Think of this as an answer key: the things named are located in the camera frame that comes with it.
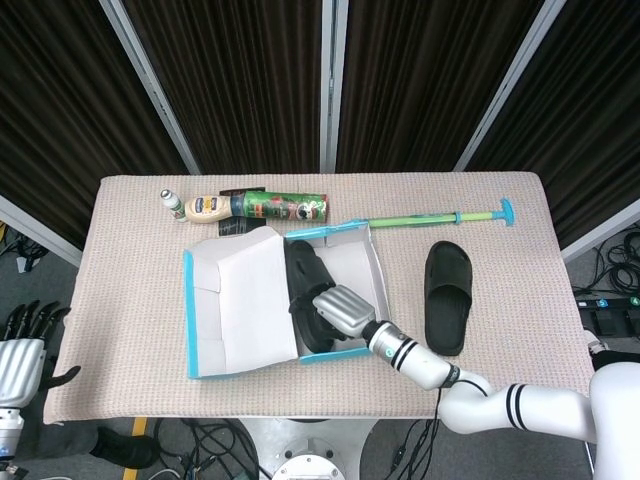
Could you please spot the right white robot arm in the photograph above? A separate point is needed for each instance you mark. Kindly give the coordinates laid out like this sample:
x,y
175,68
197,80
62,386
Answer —
x,y
540,405

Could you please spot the black rubber slipper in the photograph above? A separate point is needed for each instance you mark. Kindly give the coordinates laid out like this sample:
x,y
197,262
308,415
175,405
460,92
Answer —
x,y
447,320
305,270

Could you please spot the black power strip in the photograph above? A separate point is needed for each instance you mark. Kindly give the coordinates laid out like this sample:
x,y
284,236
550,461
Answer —
x,y
610,301

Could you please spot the small white milk drink bottle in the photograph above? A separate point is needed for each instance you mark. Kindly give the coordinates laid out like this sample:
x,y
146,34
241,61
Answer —
x,y
172,205

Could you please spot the light blue cardboard shoe box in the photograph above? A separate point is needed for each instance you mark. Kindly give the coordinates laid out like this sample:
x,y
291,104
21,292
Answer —
x,y
250,300

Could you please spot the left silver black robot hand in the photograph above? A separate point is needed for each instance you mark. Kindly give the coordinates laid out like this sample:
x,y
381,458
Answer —
x,y
20,370

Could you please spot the grey metal frame post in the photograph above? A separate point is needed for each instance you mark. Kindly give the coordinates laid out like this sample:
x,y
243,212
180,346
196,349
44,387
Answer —
x,y
40,227
600,230
334,85
510,85
150,85

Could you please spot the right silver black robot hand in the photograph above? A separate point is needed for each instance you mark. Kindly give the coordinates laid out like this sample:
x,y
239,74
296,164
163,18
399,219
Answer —
x,y
345,310

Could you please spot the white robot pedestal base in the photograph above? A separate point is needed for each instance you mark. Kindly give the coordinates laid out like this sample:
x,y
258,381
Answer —
x,y
310,440

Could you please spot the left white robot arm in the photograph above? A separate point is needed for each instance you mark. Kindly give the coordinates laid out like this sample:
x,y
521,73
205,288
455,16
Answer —
x,y
10,430

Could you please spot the dark pleated curtain panel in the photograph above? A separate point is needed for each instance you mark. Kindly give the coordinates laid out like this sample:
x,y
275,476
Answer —
x,y
590,125
240,85
60,110
425,85

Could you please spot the green chips can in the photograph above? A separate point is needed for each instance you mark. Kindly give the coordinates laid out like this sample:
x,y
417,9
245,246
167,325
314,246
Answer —
x,y
280,206

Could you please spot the beige woven table cloth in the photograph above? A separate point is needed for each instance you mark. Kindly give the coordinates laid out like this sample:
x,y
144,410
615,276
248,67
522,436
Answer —
x,y
125,300

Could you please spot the cream mayonnaise squeeze bottle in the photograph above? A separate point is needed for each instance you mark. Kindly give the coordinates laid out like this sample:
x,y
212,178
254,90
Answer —
x,y
210,207

